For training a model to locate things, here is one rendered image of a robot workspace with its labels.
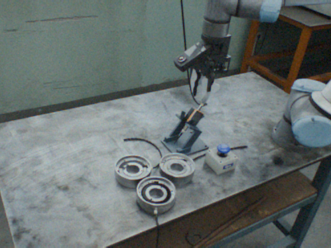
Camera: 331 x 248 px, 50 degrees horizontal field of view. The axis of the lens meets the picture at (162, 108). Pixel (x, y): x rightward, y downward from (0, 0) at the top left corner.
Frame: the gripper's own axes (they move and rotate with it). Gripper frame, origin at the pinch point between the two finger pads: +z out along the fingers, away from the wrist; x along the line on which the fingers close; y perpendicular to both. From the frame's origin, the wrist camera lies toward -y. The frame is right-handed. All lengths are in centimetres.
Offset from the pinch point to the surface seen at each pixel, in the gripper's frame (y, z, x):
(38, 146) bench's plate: -45, 18, 19
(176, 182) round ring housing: -15.8, 16.1, -15.3
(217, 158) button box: -0.5, 13.7, -14.4
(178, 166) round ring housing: -11.5, 16.5, -9.6
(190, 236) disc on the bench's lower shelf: -8.0, 42.4, -17.3
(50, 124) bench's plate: -38, 18, 29
